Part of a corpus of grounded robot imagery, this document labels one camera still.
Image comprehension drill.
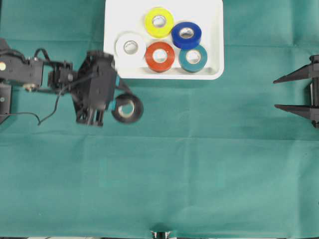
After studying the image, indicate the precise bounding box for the red tape roll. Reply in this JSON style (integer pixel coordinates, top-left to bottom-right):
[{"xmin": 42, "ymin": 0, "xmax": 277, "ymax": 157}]
[{"xmin": 145, "ymin": 41, "xmax": 175, "ymax": 73}]

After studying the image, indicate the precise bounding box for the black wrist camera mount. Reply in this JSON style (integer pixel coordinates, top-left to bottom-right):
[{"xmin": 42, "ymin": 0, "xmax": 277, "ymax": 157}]
[{"xmin": 87, "ymin": 51, "xmax": 117, "ymax": 111}]

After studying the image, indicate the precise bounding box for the small metal table clamp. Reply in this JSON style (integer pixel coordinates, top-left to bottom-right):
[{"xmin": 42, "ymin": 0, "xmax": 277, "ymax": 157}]
[{"xmin": 151, "ymin": 231, "xmax": 171, "ymax": 239}]

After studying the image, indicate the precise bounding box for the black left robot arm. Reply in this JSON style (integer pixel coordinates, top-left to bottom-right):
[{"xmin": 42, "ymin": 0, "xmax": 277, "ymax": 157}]
[{"xmin": 0, "ymin": 38, "xmax": 133, "ymax": 126}]

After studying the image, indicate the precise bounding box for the yellow tape roll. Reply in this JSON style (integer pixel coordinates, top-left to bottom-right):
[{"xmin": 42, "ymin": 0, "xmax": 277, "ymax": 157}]
[{"xmin": 144, "ymin": 7, "xmax": 174, "ymax": 38}]

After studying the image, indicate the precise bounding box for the black camera cable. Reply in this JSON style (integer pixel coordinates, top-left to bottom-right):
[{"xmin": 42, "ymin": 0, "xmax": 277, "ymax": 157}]
[{"xmin": 7, "ymin": 74, "xmax": 93, "ymax": 126}]

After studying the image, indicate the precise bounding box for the white plastic case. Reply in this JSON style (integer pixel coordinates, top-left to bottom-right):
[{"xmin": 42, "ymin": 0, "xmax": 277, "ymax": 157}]
[{"xmin": 104, "ymin": 0, "xmax": 224, "ymax": 80}]

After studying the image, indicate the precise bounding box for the white tape roll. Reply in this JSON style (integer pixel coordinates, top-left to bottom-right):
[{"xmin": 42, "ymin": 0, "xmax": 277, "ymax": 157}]
[{"xmin": 115, "ymin": 32, "xmax": 146, "ymax": 62}]

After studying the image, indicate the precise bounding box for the teal tape roll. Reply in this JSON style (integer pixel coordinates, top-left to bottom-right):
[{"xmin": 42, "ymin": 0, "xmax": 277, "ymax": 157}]
[{"xmin": 178, "ymin": 45, "xmax": 208, "ymax": 73}]

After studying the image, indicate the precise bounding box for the black tape roll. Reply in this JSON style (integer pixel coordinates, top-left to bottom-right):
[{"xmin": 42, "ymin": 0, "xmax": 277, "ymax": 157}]
[{"xmin": 112, "ymin": 93, "xmax": 144, "ymax": 124}]

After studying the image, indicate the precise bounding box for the blue tape roll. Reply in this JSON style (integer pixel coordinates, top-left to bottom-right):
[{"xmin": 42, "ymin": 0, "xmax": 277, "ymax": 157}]
[{"xmin": 171, "ymin": 21, "xmax": 202, "ymax": 49}]

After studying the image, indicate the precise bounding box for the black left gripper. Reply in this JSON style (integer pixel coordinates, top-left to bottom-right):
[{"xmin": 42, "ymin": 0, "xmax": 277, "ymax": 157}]
[{"xmin": 48, "ymin": 61, "xmax": 132, "ymax": 126}]

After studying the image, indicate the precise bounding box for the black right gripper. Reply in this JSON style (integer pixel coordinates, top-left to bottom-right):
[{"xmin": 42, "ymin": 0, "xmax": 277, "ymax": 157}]
[{"xmin": 273, "ymin": 55, "xmax": 319, "ymax": 128}]

